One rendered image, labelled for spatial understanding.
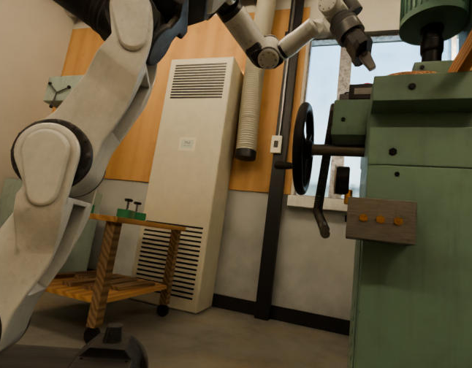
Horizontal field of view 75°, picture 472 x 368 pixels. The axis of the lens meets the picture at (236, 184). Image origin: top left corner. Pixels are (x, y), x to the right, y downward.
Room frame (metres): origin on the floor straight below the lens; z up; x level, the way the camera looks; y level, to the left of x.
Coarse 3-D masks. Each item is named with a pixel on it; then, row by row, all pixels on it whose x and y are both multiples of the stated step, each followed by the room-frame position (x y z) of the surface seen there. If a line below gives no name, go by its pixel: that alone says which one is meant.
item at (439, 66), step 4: (448, 60) 0.76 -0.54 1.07; (452, 60) 0.76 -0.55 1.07; (416, 64) 0.79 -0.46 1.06; (420, 64) 0.79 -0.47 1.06; (424, 64) 0.78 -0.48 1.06; (428, 64) 0.78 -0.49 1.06; (432, 64) 0.78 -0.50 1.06; (436, 64) 0.77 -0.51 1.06; (440, 64) 0.77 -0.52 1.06; (444, 64) 0.76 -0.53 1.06; (448, 64) 0.76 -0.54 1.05; (412, 68) 0.81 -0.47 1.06; (416, 68) 0.79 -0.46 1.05; (420, 68) 0.78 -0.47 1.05; (424, 68) 0.78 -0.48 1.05; (428, 68) 0.78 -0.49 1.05; (432, 68) 0.77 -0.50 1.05; (436, 68) 0.77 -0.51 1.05; (440, 68) 0.77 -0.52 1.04; (444, 68) 0.76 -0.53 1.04; (448, 68) 0.76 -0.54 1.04; (440, 72) 0.77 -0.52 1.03
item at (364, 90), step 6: (354, 84) 0.85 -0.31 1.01; (360, 84) 0.84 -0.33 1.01; (366, 84) 0.83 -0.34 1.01; (372, 84) 0.83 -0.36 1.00; (354, 90) 0.84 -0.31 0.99; (360, 90) 0.84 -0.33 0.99; (366, 90) 0.83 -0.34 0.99; (342, 96) 0.90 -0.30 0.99; (348, 96) 0.89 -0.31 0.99; (354, 96) 0.84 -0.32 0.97; (360, 96) 0.84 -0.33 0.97; (366, 96) 0.83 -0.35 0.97
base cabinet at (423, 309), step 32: (384, 192) 0.64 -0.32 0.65; (416, 192) 0.62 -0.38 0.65; (448, 192) 0.60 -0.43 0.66; (416, 224) 0.62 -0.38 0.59; (448, 224) 0.60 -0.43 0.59; (384, 256) 0.64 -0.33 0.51; (416, 256) 0.62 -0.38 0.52; (448, 256) 0.60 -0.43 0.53; (352, 288) 1.01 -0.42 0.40; (384, 288) 0.64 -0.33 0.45; (416, 288) 0.62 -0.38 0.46; (448, 288) 0.60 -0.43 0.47; (352, 320) 0.85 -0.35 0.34; (384, 320) 0.64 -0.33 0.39; (416, 320) 0.62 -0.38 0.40; (448, 320) 0.60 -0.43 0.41; (352, 352) 0.73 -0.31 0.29; (384, 352) 0.64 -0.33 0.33; (416, 352) 0.62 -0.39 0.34; (448, 352) 0.60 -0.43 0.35
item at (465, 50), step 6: (468, 36) 0.50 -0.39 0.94; (468, 42) 0.50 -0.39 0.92; (462, 48) 0.54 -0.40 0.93; (468, 48) 0.50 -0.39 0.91; (462, 54) 0.54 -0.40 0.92; (468, 54) 0.51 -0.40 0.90; (456, 60) 0.57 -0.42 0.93; (462, 60) 0.54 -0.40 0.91; (468, 60) 0.52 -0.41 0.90; (450, 66) 0.60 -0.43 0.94; (456, 66) 0.57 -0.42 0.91; (462, 66) 0.55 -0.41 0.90; (468, 66) 0.54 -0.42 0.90
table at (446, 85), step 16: (384, 80) 0.61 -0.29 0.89; (400, 80) 0.60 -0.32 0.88; (416, 80) 0.59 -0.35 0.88; (432, 80) 0.58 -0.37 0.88; (448, 80) 0.57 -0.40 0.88; (464, 80) 0.56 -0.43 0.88; (384, 96) 0.61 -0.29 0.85; (400, 96) 0.60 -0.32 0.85; (416, 96) 0.59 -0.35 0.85; (432, 96) 0.58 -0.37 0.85; (448, 96) 0.57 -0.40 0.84; (464, 96) 0.56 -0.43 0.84; (368, 112) 0.75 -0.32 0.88; (384, 112) 0.66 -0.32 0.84; (400, 112) 0.65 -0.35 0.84; (416, 112) 0.64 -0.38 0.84; (432, 112) 0.63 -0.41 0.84; (336, 128) 0.84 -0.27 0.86; (352, 128) 0.83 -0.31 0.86; (336, 144) 0.92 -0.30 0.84; (352, 144) 0.90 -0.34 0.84
